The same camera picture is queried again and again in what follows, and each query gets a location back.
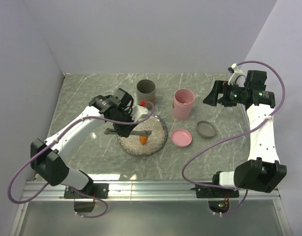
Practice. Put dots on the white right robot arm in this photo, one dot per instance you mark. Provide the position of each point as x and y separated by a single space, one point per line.
262 171

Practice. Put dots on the grey round lid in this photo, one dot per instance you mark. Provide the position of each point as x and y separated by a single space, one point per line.
206 129

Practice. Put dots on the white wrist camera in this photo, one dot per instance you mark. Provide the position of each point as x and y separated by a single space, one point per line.
236 74
141 112

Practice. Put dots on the metal food tongs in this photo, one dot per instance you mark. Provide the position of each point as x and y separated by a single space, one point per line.
145 133

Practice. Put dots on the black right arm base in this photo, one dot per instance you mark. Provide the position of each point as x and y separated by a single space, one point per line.
213 192

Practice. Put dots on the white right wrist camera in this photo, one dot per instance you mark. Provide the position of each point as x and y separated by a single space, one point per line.
236 74

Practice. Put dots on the speckled ceramic plate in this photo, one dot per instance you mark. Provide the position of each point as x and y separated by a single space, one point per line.
155 142

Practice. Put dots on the pink cup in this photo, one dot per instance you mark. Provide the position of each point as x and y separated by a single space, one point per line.
183 103

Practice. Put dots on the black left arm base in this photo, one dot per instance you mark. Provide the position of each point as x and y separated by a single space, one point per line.
98 190

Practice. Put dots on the aluminium mounting rail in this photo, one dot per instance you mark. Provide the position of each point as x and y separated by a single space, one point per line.
162 190

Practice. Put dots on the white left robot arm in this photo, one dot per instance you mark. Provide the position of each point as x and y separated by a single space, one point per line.
47 157

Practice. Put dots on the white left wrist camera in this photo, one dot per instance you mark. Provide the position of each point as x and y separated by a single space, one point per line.
141 112

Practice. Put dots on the pink round lid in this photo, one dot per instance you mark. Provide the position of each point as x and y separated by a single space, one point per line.
181 138

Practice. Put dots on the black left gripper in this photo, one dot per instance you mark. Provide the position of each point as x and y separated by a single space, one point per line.
125 131

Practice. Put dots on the grey cup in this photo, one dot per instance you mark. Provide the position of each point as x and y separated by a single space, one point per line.
146 91

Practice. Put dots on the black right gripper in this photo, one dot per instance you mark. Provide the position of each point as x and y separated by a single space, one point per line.
220 87

